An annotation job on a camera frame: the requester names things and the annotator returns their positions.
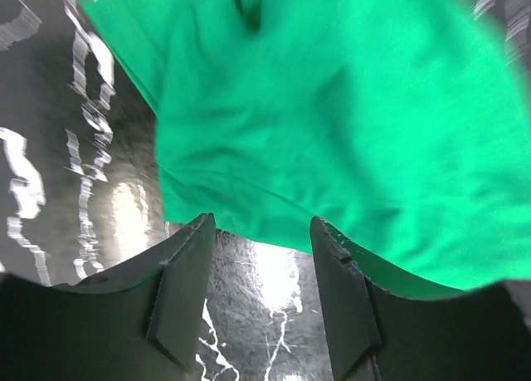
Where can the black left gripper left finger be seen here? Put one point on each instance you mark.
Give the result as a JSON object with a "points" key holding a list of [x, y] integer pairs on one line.
{"points": [[139, 320]]}

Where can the green t shirt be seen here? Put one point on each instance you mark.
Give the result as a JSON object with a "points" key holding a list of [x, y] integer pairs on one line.
{"points": [[399, 121]]}

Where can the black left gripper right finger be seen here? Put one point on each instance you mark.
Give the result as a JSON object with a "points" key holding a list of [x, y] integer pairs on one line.
{"points": [[384, 323]]}

